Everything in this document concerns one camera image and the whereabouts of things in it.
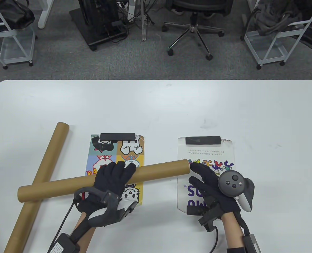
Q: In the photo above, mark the person's left hand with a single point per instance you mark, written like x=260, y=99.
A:
x=111, y=179

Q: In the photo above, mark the person's right hand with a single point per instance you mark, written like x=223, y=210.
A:
x=207, y=181

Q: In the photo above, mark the white cartoon figures poster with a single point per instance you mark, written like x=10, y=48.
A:
x=211, y=152

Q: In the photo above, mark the colourful cartoon faces poster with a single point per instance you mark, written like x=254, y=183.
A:
x=129, y=147

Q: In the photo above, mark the black rectangular weight bar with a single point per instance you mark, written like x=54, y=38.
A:
x=117, y=136
x=194, y=210
x=203, y=140

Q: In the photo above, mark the brown cardboard mailing tube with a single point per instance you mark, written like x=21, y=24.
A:
x=53, y=150
x=158, y=170

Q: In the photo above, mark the person's right forearm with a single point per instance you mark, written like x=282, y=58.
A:
x=232, y=232

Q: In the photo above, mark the white wheeled cart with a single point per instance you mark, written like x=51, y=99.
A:
x=16, y=50
x=266, y=50

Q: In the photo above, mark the white desk leg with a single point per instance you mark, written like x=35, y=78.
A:
x=144, y=31
x=44, y=18

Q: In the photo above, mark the black wheeled equipment stand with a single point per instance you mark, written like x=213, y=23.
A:
x=92, y=29

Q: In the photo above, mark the black office chair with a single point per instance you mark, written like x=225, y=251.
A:
x=193, y=25

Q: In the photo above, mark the grey backpack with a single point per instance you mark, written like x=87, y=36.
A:
x=274, y=15

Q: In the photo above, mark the black bag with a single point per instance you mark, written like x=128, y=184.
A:
x=8, y=15

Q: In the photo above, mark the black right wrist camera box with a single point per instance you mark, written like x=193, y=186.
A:
x=250, y=245

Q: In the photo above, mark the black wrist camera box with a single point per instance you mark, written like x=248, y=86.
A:
x=250, y=245
x=62, y=245

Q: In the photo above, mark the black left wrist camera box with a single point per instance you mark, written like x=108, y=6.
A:
x=62, y=245

